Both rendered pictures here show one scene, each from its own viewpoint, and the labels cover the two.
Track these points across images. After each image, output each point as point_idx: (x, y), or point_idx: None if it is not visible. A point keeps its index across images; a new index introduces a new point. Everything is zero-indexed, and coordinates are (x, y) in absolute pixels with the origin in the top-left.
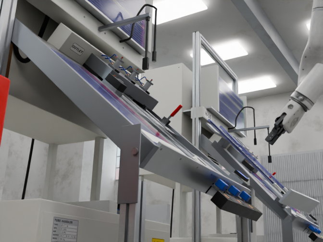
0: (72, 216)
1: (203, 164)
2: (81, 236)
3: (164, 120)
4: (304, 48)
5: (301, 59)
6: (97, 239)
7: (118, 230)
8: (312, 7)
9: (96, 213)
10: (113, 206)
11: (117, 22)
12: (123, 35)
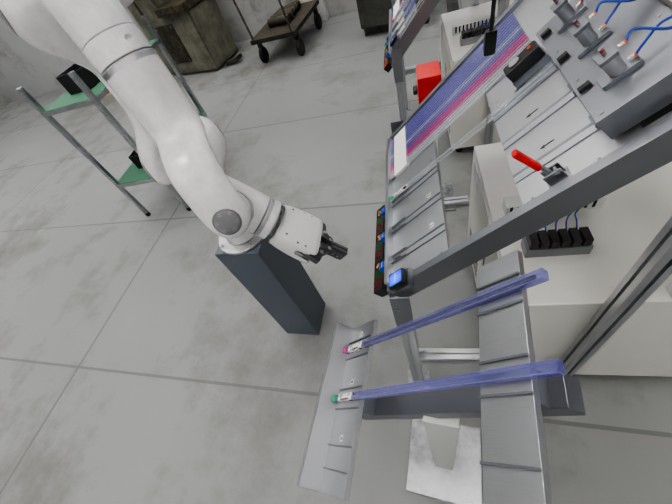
0: (477, 172)
1: (386, 179)
2: (478, 190)
3: (552, 170)
4: (203, 131)
5: (213, 155)
6: (481, 204)
7: (487, 219)
8: (147, 42)
9: (483, 188)
10: (504, 206)
11: None
12: None
